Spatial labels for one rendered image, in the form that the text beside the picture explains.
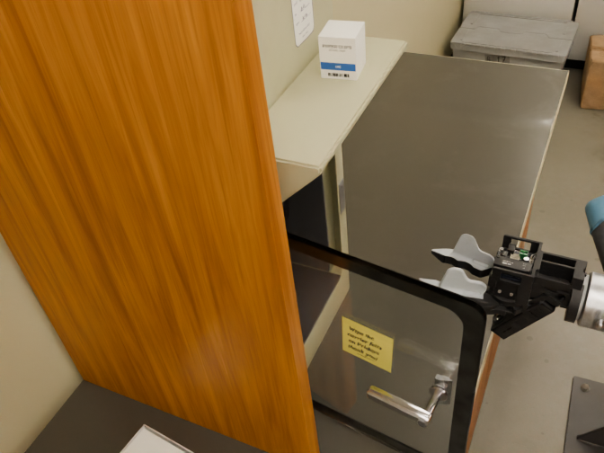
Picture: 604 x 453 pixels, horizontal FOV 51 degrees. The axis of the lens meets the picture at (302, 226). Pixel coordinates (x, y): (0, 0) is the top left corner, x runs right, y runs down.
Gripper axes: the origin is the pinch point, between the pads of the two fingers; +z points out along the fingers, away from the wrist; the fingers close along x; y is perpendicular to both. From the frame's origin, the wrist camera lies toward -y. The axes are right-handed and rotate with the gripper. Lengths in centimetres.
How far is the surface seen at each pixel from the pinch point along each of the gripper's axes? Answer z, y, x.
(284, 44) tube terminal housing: 21.9, 32.2, -1.6
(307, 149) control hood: 13.1, 26.5, 11.4
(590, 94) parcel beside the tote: -15, -113, -260
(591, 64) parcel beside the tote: -12, -96, -261
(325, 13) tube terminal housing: 22.0, 30.7, -14.9
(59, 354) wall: 64, -25, 22
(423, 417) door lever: -5.3, -3.7, 21.7
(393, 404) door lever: -1.1, -3.9, 21.3
